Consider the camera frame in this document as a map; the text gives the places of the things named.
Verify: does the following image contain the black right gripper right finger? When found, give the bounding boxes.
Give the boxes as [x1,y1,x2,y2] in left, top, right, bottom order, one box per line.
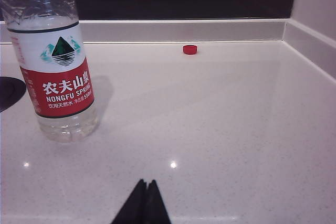
[143,179,172,224]

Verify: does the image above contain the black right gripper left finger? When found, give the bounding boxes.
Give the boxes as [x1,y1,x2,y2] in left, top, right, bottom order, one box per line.
[111,179,148,224]

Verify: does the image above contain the Nongfu Spring water bottle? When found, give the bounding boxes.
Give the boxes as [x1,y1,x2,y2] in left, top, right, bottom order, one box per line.
[0,0,99,144]

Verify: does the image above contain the red bottle cap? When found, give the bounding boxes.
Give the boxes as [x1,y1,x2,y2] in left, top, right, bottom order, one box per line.
[183,44,199,56]

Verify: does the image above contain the black round flat disc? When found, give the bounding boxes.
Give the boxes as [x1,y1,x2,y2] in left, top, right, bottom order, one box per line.
[0,76,27,112]

